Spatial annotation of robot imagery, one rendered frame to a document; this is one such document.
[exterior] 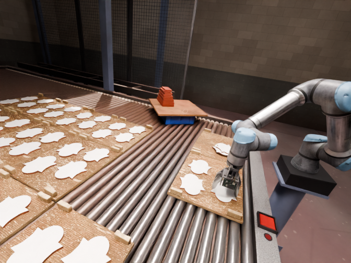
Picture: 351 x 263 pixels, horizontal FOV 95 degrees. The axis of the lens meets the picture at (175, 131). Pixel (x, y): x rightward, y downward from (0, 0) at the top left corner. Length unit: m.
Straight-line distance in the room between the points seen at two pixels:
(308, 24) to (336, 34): 0.70
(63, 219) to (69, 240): 0.09
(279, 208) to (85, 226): 1.27
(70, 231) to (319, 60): 6.15
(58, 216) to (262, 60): 5.67
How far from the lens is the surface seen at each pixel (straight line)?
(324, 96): 0.96
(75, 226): 0.75
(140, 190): 0.84
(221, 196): 0.87
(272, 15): 5.92
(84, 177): 0.93
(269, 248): 0.84
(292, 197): 1.45
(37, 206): 0.86
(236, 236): 0.79
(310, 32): 6.07
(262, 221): 0.89
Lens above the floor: 1.53
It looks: 25 degrees down
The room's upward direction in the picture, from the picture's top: 8 degrees clockwise
